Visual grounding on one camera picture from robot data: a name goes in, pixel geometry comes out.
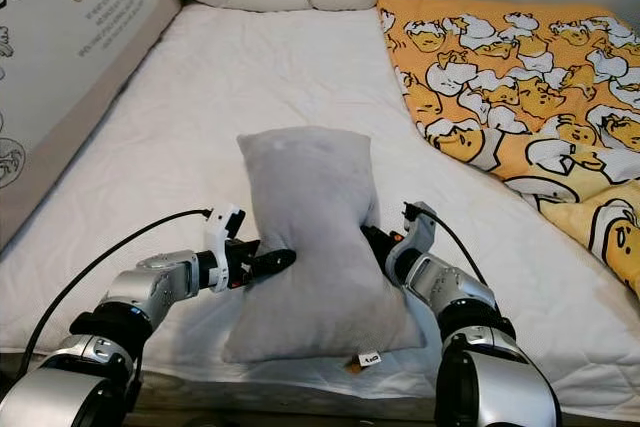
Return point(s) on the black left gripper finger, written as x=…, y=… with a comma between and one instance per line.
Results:
x=275, y=264

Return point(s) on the plain grey pillow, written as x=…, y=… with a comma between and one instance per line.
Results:
x=310, y=237

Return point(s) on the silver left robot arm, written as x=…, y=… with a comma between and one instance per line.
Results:
x=160, y=287

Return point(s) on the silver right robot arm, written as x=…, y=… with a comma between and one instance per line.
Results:
x=480, y=317

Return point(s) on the white quilted mattress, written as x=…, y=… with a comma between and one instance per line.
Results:
x=190, y=87

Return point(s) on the yellow cartoon print blanket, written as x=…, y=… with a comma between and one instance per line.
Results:
x=510, y=77

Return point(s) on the white cushion with printed lettering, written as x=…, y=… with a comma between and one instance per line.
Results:
x=70, y=37

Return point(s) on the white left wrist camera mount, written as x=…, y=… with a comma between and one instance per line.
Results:
x=222, y=232

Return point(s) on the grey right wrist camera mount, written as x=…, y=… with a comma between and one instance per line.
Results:
x=420, y=237

